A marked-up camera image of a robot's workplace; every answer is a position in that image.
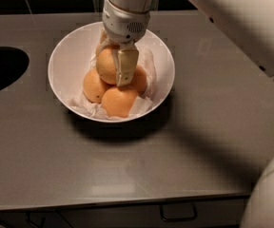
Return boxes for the black drawer handle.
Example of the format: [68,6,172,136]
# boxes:
[159,203,198,222]

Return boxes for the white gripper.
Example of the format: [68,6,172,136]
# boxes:
[95,0,150,86]

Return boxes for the white paper towel lining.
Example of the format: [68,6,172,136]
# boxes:
[67,48,156,122]

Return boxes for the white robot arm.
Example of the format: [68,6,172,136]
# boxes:
[102,0,274,228]

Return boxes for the grey cabinet drawer front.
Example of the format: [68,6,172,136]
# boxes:
[0,197,247,228]

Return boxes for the white ceramic bowl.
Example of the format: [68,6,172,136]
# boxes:
[48,22,175,124]

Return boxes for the orange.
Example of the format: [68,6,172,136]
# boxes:
[102,86,139,118]
[83,67,110,104]
[96,47,116,85]
[130,66,147,94]

